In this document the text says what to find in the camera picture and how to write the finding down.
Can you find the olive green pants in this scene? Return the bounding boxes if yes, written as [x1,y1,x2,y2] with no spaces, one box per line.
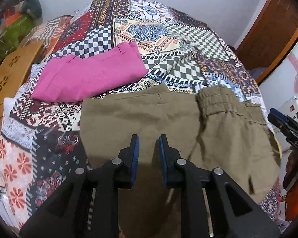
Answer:
[79,85,281,237]

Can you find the patchwork patterned bedspread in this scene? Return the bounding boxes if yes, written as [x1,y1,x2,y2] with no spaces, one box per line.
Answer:
[0,0,279,230]

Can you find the teal stuffed toy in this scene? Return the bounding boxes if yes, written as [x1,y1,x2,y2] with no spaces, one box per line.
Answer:
[6,0,42,20]

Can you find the orange right sleeve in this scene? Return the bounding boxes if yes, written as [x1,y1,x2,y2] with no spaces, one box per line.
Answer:
[285,182,298,221]

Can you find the brown wooden door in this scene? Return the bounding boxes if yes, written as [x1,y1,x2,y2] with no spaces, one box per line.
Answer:
[237,0,298,84]

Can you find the pink folded pants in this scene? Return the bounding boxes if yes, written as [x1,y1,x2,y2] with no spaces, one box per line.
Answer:
[31,41,148,103]

